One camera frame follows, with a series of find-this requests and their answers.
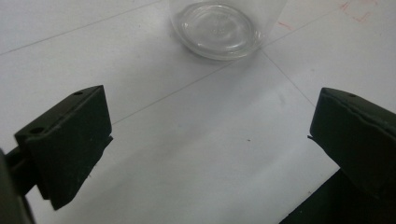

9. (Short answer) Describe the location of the clear glass cup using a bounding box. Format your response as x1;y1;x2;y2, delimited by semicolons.
167;0;289;62

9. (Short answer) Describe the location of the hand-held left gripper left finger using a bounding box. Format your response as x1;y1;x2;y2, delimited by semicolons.
14;85;114;211

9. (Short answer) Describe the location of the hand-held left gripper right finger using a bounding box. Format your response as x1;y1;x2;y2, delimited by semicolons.
307;87;396;200

